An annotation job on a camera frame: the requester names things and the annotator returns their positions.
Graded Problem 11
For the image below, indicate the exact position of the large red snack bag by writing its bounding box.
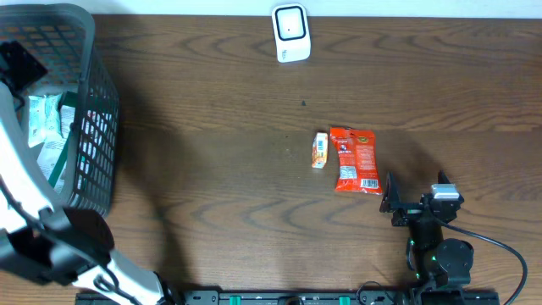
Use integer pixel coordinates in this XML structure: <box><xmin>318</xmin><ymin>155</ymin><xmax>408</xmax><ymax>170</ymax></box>
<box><xmin>330</xmin><ymin>127</ymin><xmax>383</xmax><ymax>195</ymax></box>

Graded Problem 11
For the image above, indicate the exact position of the light green snack packet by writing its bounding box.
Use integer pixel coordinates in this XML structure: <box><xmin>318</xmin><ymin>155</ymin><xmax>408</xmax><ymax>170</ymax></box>
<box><xmin>28</xmin><ymin>95</ymin><xmax>63</xmax><ymax>147</ymax></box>

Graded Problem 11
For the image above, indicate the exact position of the small orange snack packet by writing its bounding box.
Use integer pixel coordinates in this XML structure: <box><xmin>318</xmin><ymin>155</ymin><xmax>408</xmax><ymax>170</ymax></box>
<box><xmin>312</xmin><ymin>132</ymin><xmax>329</xmax><ymax>169</ymax></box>

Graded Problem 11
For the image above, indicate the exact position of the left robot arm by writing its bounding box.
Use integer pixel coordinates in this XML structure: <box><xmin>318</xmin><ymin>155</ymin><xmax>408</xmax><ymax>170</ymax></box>
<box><xmin>1</xmin><ymin>41</ymin><xmax>185</xmax><ymax>304</ymax></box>

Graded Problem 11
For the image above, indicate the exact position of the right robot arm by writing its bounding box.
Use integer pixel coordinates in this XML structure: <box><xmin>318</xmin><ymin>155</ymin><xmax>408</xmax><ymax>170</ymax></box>
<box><xmin>379</xmin><ymin>171</ymin><xmax>473</xmax><ymax>304</ymax></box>

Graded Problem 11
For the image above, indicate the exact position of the white barcode scanner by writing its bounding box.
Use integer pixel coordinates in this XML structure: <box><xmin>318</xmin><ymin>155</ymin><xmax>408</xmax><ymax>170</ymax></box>
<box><xmin>271</xmin><ymin>3</ymin><xmax>312</xmax><ymax>64</ymax></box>

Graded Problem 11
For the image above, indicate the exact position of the grey plastic mesh basket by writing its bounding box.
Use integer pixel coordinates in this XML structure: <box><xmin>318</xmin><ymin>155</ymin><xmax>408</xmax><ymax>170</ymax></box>
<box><xmin>1</xmin><ymin>3</ymin><xmax>119</xmax><ymax>215</ymax></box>

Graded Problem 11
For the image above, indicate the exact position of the white green snack packet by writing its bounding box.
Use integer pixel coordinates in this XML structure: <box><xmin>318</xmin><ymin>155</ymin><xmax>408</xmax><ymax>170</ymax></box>
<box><xmin>37</xmin><ymin>105</ymin><xmax>75</xmax><ymax>193</ymax></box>

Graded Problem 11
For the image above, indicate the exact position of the right black cable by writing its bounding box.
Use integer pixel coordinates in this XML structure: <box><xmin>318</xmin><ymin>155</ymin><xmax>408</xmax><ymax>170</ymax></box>
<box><xmin>440</xmin><ymin>219</ymin><xmax>529</xmax><ymax>305</ymax></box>

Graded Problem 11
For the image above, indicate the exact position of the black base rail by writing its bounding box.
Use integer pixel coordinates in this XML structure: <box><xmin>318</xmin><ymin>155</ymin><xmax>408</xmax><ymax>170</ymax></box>
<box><xmin>75</xmin><ymin>289</ymin><xmax>501</xmax><ymax>305</ymax></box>

